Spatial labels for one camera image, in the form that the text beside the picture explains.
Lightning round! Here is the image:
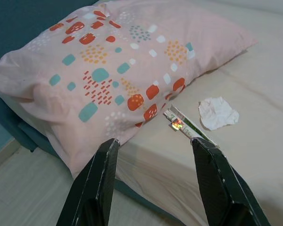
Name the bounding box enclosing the thin white box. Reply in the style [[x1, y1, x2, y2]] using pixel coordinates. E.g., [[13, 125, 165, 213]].
[[163, 105, 220, 149]]

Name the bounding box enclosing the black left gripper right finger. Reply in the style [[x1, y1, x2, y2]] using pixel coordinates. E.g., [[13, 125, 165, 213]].
[[190, 137, 272, 226]]

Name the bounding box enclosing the mattress with cream sheet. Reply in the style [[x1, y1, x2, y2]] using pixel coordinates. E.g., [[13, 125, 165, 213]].
[[0, 0, 283, 226]]

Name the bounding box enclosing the white tissue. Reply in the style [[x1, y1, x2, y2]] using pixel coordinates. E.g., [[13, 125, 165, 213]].
[[198, 97, 240, 131]]

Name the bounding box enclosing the teal upholstered headboard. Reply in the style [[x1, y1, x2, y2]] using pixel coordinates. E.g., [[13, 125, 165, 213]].
[[0, 0, 102, 64]]

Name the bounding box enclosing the teal bed frame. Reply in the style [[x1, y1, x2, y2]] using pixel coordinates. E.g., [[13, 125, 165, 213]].
[[0, 87, 187, 226]]

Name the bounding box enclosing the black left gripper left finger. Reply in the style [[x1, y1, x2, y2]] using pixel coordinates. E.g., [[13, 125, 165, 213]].
[[56, 138, 120, 226]]

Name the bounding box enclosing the pink patterned pillow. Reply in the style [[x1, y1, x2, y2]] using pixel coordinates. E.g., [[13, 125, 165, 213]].
[[0, 0, 259, 179]]

